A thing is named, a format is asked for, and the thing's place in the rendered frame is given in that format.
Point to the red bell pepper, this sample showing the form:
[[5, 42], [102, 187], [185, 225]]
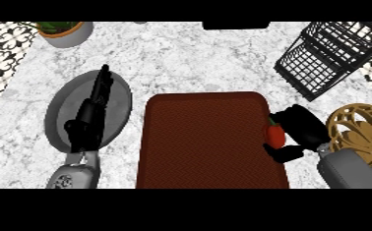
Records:
[[275, 135]]

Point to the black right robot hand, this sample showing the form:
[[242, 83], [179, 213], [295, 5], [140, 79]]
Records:
[[301, 125]]

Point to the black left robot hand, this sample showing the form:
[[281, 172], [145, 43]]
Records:
[[87, 120]]

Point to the grey oval plate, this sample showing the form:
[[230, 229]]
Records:
[[65, 110]]

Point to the black rectangular appliance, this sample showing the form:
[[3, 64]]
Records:
[[235, 25]]

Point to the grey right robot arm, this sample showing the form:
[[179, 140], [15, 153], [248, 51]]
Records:
[[346, 167]]

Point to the black and white patterned tile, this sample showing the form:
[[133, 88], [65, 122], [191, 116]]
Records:
[[12, 49]]

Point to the brown rectangular tray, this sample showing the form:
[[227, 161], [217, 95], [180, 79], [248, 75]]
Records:
[[208, 143]]

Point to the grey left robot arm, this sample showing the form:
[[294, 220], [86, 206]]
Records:
[[74, 171]]

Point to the grey potted plant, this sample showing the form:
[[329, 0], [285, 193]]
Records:
[[64, 32]]

